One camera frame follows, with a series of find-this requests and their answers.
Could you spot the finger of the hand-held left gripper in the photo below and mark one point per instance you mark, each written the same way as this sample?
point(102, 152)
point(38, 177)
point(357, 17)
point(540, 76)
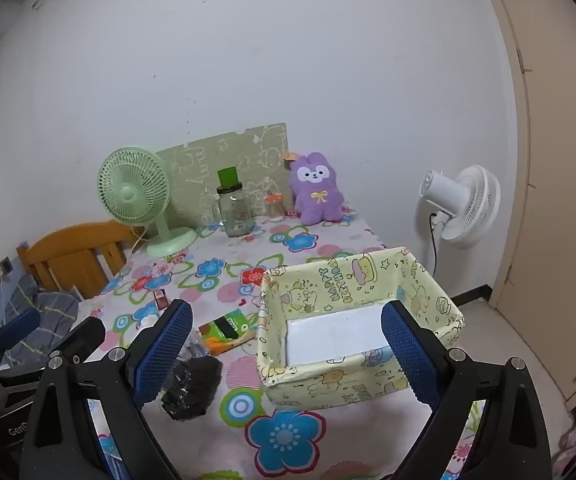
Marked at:
point(85, 335)
point(18, 329)

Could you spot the floral tablecloth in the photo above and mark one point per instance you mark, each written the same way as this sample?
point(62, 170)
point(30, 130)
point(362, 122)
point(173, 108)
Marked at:
point(288, 435)

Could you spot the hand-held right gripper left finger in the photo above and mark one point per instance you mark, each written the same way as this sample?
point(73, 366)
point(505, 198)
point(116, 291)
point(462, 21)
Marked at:
point(163, 355)

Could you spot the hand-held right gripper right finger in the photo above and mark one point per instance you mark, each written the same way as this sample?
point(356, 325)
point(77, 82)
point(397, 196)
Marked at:
point(410, 355)

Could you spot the small red and white box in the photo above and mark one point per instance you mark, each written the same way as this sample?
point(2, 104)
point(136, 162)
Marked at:
point(160, 299)

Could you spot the yellow cartoon fabric storage box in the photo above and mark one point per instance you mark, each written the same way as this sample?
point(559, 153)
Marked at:
point(318, 285)

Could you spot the wooden chair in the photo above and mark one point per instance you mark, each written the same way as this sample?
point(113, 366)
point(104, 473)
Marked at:
point(68, 255)

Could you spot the green and orange snack packet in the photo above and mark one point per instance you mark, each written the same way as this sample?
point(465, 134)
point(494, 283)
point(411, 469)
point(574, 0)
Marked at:
point(228, 327)

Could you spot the purple plush toy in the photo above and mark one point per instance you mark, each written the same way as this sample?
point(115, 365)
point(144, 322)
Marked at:
point(315, 200)

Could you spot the small jar with orange lid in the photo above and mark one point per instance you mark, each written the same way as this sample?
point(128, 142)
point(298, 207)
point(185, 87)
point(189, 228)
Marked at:
point(274, 210)

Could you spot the grey plaid cloth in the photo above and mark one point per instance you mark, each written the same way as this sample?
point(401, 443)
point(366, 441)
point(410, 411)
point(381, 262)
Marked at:
point(53, 310)

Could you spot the white standing fan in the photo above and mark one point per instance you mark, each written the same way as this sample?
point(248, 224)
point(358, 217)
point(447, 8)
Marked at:
point(468, 205)

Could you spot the beige door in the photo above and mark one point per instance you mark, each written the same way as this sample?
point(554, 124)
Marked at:
point(558, 210)

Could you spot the green desk fan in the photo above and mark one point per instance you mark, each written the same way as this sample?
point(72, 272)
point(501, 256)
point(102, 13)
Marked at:
point(128, 192)

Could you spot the wall socket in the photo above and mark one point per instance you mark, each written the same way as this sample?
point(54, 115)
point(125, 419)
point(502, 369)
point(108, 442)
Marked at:
point(2, 266)

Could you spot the glass jar with green lid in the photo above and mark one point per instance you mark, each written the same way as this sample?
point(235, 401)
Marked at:
point(235, 215)

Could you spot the green patterned board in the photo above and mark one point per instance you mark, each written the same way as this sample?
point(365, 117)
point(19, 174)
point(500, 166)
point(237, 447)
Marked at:
point(248, 150)

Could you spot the black soft bundle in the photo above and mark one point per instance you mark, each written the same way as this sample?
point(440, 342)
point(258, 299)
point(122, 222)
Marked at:
point(193, 385)

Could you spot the clear glass mug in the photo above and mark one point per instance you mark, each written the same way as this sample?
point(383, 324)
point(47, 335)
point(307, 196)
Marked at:
point(212, 215)

